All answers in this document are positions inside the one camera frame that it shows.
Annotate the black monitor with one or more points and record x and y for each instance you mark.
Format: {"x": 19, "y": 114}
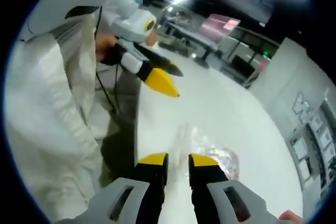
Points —
{"x": 242, "y": 65}

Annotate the large display screen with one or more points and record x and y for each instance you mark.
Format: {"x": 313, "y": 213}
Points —
{"x": 218, "y": 24}

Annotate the grey shelving unit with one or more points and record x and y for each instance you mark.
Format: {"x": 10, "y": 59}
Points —
{"x": 312, "y": 134}

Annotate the person's left hand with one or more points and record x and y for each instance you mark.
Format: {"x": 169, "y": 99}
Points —
{"x": 106, "y": 44}

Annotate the row of white storage bins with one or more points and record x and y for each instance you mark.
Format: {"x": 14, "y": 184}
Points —
{"x": 299, "y": 148}

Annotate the dark background table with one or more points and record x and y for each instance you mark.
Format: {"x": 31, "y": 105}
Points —
{"x": 194, "y": 33}

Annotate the person's right hand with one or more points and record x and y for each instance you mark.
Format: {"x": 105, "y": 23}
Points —
{"x": 290, "y": 217}

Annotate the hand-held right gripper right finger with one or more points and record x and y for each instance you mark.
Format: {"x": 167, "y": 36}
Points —
{"x": 212, "y": 203}

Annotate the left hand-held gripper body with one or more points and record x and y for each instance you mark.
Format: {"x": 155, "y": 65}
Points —
{"x": 136, "y": 28}

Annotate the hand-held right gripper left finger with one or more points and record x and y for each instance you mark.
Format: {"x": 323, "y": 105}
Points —
{"x": 131, "y": 203}

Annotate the clear resealable bag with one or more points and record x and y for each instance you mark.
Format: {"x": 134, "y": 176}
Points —
{"x": 207, "y": 153}

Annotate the person in white coat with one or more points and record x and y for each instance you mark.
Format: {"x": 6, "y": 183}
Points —
{"x": 52, "y": 103}

